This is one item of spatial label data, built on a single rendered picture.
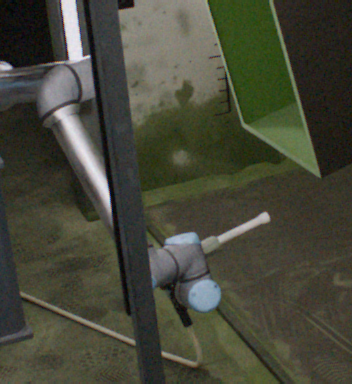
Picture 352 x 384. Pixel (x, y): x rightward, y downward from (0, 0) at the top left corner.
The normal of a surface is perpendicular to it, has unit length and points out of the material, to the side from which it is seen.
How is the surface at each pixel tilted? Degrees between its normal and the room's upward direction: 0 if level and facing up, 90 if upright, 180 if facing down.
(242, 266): 0
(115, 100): 90
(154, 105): 90
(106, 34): 90
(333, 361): 0
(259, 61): 90
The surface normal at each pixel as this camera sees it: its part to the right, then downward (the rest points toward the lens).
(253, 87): 0.39, 0.29
